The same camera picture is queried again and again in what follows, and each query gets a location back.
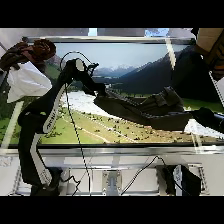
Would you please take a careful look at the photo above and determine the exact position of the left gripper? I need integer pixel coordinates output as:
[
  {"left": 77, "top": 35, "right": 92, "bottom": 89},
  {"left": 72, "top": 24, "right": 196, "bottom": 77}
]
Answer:
[{"left": 81, "top": 75, "right": 108, "bottom": 98}]

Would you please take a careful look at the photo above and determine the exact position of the dark green garment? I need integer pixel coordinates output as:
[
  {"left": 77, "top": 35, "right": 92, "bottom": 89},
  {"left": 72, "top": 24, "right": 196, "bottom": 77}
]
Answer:
[{"left": 93, "top": 86, "right": 202, "bottom": 132}]

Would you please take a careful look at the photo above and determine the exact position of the white garment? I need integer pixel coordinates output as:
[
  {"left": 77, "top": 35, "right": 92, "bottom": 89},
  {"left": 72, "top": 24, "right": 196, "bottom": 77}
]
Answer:
[{"left": 5, "top": 61, "right": 54, "bottom": 104}]

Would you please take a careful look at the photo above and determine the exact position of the black cable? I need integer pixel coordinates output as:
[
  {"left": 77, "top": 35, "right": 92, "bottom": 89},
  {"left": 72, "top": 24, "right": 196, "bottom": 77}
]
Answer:
[
  {"left": 59, "top": 50, "right": 93, "bottom": 197},
  {"left": 120, "top": 155, "right": 174, "bottom": 196}
]

